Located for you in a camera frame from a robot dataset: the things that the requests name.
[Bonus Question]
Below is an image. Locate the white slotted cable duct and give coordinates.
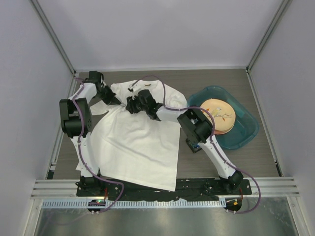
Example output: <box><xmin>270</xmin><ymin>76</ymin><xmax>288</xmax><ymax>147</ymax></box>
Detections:
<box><xmin>42</xmin><ymin>199</ymin><xmax>226</xmax><ymax>209</ymax></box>

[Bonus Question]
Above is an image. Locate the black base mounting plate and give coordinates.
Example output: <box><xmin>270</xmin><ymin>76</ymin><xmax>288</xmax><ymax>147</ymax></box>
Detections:
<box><xmin>75</xmin><ymin>177</ymin><xmax>252</xmax><ymax>202</ymax></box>

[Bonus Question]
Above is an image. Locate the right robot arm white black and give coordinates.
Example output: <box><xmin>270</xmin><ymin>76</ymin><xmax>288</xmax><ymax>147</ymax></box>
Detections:
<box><xmin>126</xmin><ymin>89</ymin><xmax>244</xmax><ymax>194</ymax></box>

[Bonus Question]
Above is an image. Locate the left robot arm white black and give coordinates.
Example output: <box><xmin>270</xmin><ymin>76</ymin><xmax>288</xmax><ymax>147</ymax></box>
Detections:
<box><xmin>59</xmin><ymin>82</ymin><xmax>124</xmax><ymax>196</ymax></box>

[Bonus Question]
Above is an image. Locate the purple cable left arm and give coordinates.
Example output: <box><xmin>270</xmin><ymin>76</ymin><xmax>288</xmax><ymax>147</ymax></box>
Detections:
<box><xmin>73</xmin><ymin>77</ymin><xmax>124</xmax><ymax>214</ymax></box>

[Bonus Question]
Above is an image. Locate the white t-shirt flower print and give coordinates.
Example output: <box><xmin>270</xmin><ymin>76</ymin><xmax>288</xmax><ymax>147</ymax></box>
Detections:
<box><xmin>75</xmin><ymin>80</ymin><xmax>188</xmax><ymax>192</ymax></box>

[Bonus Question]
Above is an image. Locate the beige plate with bird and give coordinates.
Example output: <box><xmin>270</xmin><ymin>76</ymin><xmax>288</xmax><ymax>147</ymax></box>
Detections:
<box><xmin>200</xmin><ymin>99</ymin><xmax>236</xmax><ymax>135</ymax></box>

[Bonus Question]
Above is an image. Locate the teal plastic basin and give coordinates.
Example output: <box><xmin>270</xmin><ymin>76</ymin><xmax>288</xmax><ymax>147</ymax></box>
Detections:
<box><xmin>187</xmin><ymin>86</ymin><xmax>259</xmax><ymax>150</ymax></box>

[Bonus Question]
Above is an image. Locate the black frame box right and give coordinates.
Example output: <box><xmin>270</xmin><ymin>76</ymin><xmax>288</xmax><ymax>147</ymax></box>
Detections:
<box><xmin>186</xmin><ymin>138</ymin><xmax>202</xmax><ymax>153</ymax></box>

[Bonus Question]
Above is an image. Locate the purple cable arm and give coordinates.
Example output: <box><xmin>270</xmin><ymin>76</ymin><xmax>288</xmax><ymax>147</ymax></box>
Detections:
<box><xmin>73</xmin><ymin>77</ymin><xmax>124</xmax><ymax>214</ymax></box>
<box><xmin>127</xmin><ymin>75</ymin><xmax>261</xmax><ymax>214</ymax></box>

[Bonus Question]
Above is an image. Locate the aluminium frame rail front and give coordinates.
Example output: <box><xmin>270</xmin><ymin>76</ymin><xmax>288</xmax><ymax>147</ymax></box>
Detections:
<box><xmin>31</xmin><ymin>177</ymin><xmax>299</xmax><ymax>199</ymax></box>

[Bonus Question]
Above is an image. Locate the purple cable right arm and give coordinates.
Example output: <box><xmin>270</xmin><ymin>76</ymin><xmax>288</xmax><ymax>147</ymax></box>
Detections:
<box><xmin>127</xmin><ymin>75</ymin><xmax>261</xmax><ymax>214</ymax></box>

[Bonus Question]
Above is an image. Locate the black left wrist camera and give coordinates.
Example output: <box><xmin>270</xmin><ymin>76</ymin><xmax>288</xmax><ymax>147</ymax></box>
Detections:
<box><xmin>86</xmin><ymin>71</ymin><xmax>104</xmax><ymax>84</ymax></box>

